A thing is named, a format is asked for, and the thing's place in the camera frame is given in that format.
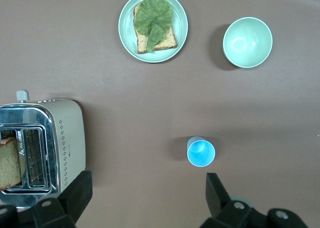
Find pale green plate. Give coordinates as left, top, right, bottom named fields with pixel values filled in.
left=118, top=0, right=189, bottom=64

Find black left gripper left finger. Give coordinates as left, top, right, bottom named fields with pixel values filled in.
left=31, top=170, right=94, bottom=228

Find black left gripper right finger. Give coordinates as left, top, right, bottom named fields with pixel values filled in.
left=199, top=172, right=254, bottom=228

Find pale green bowl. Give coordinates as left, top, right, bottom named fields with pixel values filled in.
left=222, top=17, right=274, bottom=69

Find brown bread slice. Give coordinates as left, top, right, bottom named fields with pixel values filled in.
left=0, top=136, right=26, bottom=191

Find brown toast slice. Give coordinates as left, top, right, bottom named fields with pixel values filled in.
left=132, top=2, right=179, bottom=54

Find green lettuce leaf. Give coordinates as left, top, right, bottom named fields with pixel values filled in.
left=133, top=0, right=174, bottom=53

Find beige chrome toaster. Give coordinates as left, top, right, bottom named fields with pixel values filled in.
left=0, top=89, right=87, bottom=209

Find brown table cloth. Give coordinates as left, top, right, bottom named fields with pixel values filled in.
left=0, top=0, right=320, bottom=228

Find light blue plastic cup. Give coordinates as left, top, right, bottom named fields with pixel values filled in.
left=186, top=136, right=216, bottom=167

